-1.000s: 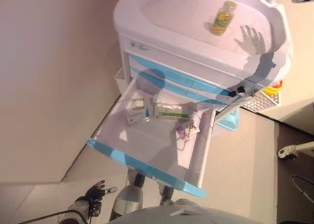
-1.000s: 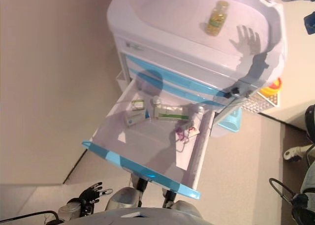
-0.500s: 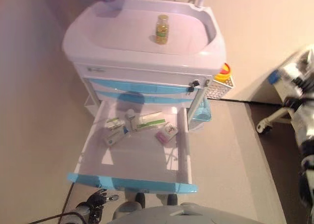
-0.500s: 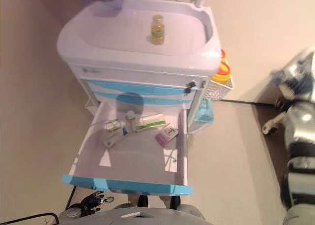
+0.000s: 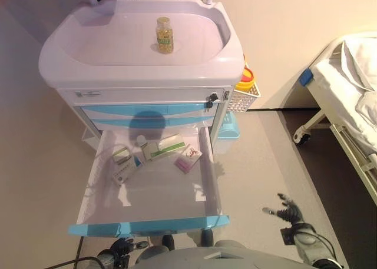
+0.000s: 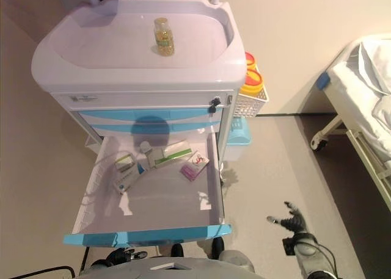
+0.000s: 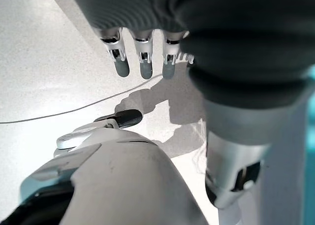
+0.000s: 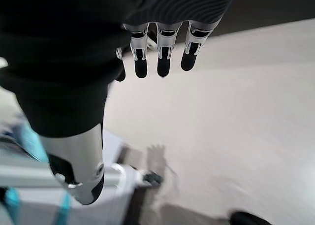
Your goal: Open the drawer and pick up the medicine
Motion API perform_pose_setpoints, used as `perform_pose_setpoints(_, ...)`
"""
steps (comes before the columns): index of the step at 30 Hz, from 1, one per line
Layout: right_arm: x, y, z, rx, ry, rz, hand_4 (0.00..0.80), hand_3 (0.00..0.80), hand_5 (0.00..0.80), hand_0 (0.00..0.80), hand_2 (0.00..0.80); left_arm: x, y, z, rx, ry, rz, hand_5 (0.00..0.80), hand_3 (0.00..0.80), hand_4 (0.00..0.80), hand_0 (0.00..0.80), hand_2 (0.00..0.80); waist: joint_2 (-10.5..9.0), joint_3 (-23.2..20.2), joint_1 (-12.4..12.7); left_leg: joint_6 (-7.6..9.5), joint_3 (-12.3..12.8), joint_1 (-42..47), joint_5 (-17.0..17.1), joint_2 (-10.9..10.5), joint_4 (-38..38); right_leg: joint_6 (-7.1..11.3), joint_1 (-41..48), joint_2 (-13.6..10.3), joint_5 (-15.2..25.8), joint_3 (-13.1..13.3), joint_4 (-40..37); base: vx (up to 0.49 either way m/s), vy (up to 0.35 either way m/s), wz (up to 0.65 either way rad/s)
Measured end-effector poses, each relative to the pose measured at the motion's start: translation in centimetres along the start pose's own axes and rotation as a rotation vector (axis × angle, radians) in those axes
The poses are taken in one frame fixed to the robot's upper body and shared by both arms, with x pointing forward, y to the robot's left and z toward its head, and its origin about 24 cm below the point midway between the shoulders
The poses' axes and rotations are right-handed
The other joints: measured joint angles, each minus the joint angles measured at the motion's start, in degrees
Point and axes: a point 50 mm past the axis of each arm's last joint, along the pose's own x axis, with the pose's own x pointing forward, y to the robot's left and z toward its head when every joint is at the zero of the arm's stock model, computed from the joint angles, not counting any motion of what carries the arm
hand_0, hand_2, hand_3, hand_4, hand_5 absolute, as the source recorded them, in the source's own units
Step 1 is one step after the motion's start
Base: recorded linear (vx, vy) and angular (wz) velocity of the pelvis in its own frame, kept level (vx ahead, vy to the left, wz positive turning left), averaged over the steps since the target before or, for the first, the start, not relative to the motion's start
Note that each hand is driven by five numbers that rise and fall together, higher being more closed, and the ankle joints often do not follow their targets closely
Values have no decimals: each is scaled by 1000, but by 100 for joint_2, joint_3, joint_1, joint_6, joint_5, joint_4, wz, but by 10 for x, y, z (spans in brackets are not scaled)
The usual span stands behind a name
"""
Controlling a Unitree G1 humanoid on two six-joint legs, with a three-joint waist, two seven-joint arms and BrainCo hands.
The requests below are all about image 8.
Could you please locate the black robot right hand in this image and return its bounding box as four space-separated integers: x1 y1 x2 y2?
0 0 237 205

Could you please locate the white medical cart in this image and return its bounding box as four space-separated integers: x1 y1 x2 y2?
0 114 163 225

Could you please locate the cart caster wheel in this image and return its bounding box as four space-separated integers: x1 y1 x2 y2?
134 169 163 188

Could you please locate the black object at floor edge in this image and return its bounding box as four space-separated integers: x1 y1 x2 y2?
228 211 271 225

